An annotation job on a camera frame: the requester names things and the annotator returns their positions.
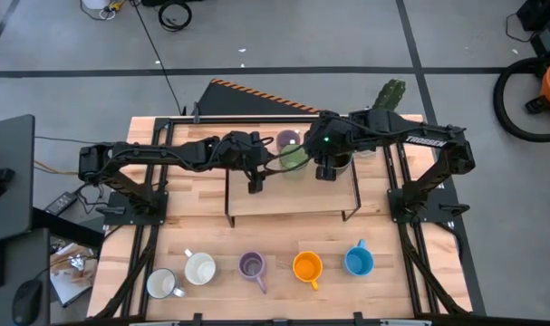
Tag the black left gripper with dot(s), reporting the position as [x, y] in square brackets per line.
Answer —
[243, 151]

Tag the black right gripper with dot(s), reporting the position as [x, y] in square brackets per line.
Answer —
[331, 131]

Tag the blue brown speckled mug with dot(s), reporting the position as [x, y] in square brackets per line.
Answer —
[344, 164]

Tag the purple ribbed mug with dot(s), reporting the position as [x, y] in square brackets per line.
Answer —
[289, 137]
[252, 267]

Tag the green ribbed mug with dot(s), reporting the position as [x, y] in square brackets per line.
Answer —
[292, 156]

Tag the orange faceted mug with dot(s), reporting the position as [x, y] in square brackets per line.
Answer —
[307, 267]

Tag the light blue faceted mug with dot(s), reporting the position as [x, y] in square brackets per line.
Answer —
[358, 262]

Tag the white blue patterned mug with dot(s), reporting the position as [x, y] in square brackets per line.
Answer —
[161, 284]

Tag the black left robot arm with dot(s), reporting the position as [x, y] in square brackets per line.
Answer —
[166, 154]

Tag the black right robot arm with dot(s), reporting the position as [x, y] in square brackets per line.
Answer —
[424, 140]

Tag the white hexagonal planter pot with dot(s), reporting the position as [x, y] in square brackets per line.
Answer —
[367, 154]

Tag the black mat orange striped edge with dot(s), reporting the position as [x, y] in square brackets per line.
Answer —
[229, 102]

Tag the wooden shelf riser black legs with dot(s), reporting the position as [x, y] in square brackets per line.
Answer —
[292, 194]

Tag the green cactus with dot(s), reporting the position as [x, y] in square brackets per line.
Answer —
[389, 95]

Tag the black power adapter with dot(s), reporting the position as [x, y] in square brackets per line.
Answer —
[60, 204]

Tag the yellow plug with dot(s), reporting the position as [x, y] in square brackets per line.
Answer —
[116, 5]

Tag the white bucket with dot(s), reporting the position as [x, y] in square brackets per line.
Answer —
[95, 3]

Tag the open cardboard box papers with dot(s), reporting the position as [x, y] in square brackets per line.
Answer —
[70, 280]

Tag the black box grey screen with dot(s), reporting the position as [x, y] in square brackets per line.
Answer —
[548, 41]

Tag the black desk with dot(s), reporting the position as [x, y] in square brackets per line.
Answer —
[12, 217]
[25, 262]

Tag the black equipment case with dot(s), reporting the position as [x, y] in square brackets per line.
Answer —
[546, 13]

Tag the black computer mouse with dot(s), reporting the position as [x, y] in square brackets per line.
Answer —
[26, 301]

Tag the black aluminium rig frame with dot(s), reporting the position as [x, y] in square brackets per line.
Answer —
[256, 120]

